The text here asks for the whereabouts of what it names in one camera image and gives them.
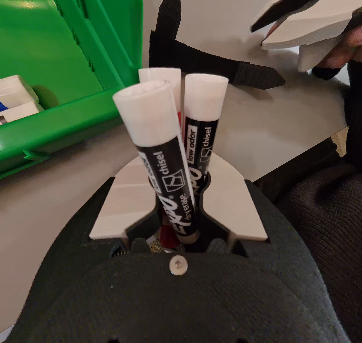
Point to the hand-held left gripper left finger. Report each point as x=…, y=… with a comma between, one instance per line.
x=121, y=207

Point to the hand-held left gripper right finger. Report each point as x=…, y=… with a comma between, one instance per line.
x=237, y=207

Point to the red dry erase marker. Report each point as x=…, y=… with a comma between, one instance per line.
x=161, y=74

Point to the green plastic box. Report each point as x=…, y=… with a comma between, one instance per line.
x=42, y=37

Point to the person's right forearm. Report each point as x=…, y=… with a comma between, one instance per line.
x=355, y=108

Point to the person's right hand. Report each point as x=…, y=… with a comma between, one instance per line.
x=347, y=48

